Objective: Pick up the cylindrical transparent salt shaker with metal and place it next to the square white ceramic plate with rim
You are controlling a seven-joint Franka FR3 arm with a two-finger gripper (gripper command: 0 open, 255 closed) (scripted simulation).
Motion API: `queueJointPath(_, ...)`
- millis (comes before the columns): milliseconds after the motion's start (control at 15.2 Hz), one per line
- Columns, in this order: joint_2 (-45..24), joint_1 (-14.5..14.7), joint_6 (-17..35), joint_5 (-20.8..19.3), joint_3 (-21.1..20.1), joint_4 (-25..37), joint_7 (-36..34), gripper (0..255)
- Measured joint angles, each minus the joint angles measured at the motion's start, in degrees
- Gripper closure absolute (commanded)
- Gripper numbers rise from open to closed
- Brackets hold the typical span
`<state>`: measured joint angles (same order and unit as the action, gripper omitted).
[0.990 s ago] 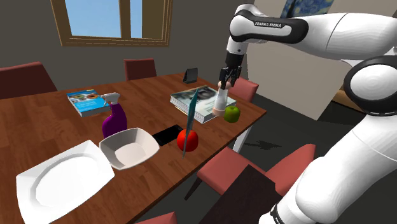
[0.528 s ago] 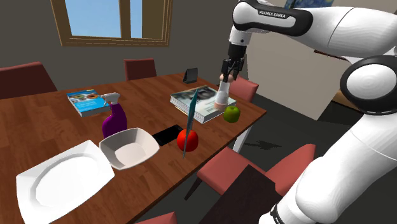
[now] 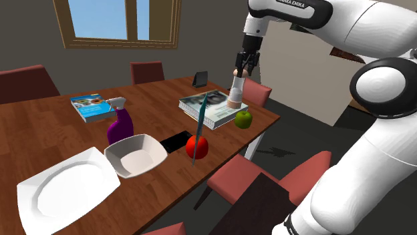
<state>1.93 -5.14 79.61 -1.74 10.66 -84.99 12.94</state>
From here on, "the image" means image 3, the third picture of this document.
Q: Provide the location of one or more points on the grey thick book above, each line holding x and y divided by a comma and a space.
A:
220, 110

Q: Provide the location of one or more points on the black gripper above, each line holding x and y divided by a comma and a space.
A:
252, 43

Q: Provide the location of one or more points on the brown wooden dining table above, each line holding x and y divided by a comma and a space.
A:
49, 136

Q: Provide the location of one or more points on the purple spray bottle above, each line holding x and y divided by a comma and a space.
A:
121, 128

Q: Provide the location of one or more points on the green apple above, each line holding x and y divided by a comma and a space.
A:
243, 119

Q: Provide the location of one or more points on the white square plate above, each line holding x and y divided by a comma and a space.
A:
65, 192

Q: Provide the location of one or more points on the white square bowl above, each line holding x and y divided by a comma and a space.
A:
136, 156

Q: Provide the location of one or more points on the black phone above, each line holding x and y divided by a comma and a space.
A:
174, 141

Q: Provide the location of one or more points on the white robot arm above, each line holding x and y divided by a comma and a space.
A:
374, 175

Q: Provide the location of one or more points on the red upholstered chair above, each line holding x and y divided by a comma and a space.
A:
234, 179
167, 229
147, 72
258, 92
22, 84

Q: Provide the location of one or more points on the wooden framed window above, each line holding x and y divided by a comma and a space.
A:
123, 21

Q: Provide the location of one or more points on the blue book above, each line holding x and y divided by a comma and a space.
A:
91, 109

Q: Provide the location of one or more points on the teal thin flat blade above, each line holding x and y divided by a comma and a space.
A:
201, 117

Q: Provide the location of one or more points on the red tomato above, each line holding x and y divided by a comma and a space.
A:
202, 148

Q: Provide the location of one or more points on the black upright stand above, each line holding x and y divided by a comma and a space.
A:
200, 79

